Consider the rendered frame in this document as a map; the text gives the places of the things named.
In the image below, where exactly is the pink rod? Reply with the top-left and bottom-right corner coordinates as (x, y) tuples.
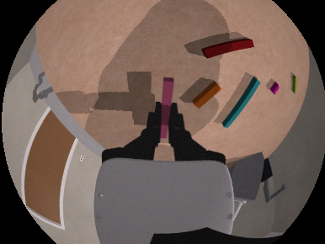
(161, 77), (174, 139)

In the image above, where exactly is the orange rod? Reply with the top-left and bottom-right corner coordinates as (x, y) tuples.
(193, 81), (221, 108)

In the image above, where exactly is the small magenta block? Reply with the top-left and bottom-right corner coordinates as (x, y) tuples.
(270, 82), (280, 94)

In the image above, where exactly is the turquoise rod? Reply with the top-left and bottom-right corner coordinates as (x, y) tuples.
(222, 77), (260, 128)

